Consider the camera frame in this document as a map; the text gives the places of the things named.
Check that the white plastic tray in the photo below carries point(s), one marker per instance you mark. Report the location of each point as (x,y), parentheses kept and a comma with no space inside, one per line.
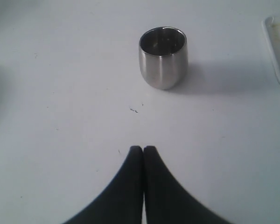
(272,45)

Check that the stainless steel cup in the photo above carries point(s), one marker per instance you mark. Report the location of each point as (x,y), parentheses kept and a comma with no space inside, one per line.
(163,57)

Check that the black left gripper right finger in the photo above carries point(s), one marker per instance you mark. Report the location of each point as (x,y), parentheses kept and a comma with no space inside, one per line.
(166,201)

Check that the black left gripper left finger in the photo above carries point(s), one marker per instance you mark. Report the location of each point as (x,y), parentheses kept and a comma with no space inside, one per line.
(121,202)

